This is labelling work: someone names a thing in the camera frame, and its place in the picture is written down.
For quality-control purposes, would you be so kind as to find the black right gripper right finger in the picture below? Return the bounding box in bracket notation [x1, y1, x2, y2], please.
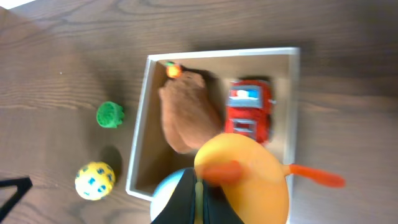
[203, 183, 244, 224]

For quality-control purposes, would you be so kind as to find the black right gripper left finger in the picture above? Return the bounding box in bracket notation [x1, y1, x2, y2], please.
[150, 168, 197, 224]

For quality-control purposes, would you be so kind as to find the yellow rubber duck toy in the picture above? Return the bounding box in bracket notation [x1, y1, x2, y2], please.
[187, 133, 346, 224]

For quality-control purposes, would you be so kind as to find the yellow ball with blue letters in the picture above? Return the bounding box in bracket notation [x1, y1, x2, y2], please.
[75, 162, 116, 201]

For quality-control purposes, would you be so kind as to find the red toy fire truck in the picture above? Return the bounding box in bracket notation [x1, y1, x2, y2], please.
[224, 79, 274, 144]

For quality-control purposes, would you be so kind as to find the white cardboard box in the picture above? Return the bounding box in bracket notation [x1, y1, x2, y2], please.
[126, 48, 299, 201]

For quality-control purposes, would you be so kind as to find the brown plush toy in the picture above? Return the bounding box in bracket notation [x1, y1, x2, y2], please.
[158, 62, 223, 154]

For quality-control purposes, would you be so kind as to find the green ridged round toy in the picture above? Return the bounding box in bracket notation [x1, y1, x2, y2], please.
[96, 101, 124, 128]

